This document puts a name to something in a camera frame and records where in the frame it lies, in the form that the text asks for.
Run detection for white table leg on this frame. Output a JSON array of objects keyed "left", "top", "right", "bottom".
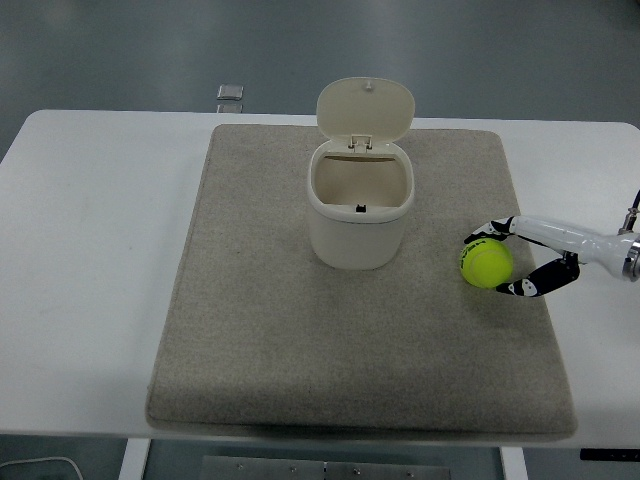
[
  {"left": 118, "top": 438, "right": 152, "bottom": 480},
  {"left": 499, "top": 445, "right": 525, "bottom": 480}
]

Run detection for grey metal plate with screws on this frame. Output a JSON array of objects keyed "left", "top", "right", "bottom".
[{"left": 201, "top": 455, "right": 452, "bottom": 480}]

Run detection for yellow-green tennis ball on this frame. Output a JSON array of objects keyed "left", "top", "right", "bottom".
[{"left": 458, "top": 236, "right": 514, "bottom": 289}]

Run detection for black table control panel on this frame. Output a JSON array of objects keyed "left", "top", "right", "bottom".
[{"left": 579, "top": 448, "right": 640, "bottom": 462}]

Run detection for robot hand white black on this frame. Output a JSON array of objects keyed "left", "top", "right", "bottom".
[{"left": 463, "top": 215, "right": 632, "bottom": 299}]

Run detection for cream bin with flip lid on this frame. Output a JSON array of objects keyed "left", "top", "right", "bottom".
[{"left": 305, "top": 76, "right": 417, "bottom": 272}]

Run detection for white cable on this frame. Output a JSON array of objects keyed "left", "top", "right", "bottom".
[{"left": 0, "top": 455, "right": 84, "bottom": 480}]

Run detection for grey felt mat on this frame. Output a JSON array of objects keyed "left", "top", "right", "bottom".
[{"left": 144, "top": 123, "right": 579, "bottom": 442}]

